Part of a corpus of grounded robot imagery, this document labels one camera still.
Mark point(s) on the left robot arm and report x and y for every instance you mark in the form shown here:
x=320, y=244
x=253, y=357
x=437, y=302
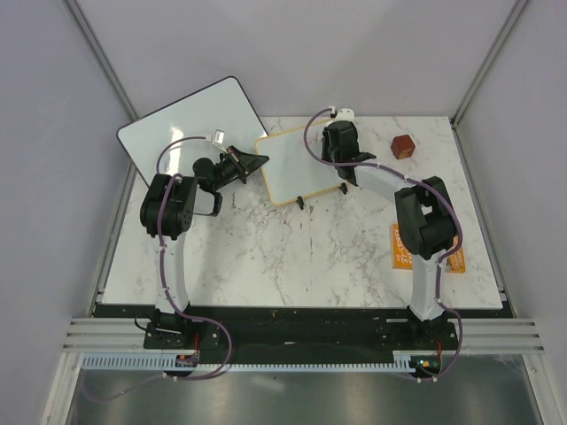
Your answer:
x=167, y=213

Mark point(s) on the large black framed whiteboard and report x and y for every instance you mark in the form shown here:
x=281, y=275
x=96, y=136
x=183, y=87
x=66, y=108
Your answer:
x=170, y=139

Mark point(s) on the light blue cable duct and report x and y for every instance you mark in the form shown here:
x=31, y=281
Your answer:
x=161, y=362

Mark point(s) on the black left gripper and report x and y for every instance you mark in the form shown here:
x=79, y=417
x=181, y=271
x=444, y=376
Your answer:
x=247, y=163

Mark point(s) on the red wooden cube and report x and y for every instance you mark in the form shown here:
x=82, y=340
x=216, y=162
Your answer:
x=402, y=146

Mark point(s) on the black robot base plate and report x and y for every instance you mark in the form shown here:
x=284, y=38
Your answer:
x=286, y=334

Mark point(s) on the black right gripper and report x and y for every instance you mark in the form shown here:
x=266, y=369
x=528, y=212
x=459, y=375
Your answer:
x=325, y=143

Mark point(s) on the yellow framed small whiteboard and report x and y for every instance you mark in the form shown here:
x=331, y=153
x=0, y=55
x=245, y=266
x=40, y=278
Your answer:
x=292, y=170

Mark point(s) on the black whiteboard foot stand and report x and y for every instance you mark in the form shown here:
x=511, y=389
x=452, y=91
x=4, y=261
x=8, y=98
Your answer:
x=301, y=203
x=343, y=188

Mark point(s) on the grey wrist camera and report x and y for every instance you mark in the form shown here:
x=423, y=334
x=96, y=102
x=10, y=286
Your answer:
x=218, y=137
x=341, y=114

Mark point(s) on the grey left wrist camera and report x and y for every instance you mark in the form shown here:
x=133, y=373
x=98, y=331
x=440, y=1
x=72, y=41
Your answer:
x=218, y=137

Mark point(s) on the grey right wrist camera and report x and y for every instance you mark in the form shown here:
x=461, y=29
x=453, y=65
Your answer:
x=341, y=114

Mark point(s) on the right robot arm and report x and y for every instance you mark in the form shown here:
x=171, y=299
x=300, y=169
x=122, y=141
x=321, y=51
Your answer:
x=426, y=219

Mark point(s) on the aluminium rail frame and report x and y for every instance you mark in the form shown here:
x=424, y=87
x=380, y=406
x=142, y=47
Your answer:
x=122, y=329

